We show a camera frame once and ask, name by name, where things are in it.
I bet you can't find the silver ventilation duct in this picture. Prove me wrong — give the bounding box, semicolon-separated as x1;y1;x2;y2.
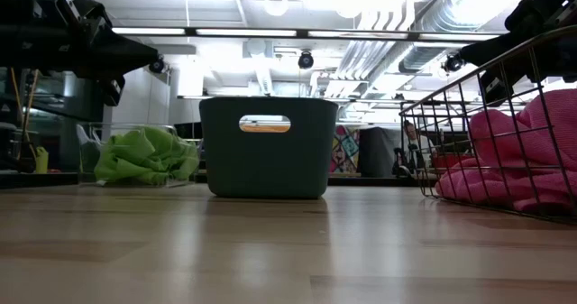
398;0;510;74

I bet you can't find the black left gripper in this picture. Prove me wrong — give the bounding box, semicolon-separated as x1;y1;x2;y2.
26;0;160;107

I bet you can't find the black aluminium frame rail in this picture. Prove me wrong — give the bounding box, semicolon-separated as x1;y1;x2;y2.
0;171;425;189

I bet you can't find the black cabinet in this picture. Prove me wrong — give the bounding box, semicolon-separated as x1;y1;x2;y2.
358;126;402;178

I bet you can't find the yellow-green bottle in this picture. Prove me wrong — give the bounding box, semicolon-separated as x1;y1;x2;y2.
34;145;50;175

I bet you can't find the black wire basket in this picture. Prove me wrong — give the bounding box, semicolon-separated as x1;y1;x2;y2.
398;23;577;227

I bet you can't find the black overhead light bar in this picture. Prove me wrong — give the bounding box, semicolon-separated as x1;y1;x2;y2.
110;26;510;42

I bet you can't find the red bin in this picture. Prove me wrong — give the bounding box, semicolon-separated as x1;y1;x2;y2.
431;153;457;170

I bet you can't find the round ceiling lamp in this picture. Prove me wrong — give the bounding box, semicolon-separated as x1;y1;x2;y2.
263;0;290;18

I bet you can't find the person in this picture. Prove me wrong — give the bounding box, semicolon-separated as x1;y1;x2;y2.
396;119;436;179

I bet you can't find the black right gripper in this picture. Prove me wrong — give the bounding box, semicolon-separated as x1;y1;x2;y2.
458;0;577;107

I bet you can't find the teal plastic basket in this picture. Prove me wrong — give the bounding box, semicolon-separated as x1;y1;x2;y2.
198;96;340;200

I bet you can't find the black ceiling spotlight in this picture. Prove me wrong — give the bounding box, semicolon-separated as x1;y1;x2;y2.
148;56;167;75
443;53;466;74
297;50;316;70

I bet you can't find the yellow pole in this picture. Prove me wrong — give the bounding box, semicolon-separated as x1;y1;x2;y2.
21;69;40;161
9;67;23;129

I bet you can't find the clear plastic bin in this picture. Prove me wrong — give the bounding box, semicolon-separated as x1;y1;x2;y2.
76;122;202;189

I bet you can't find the colourful patterned panel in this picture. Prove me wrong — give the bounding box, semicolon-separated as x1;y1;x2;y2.
331;124;362;175

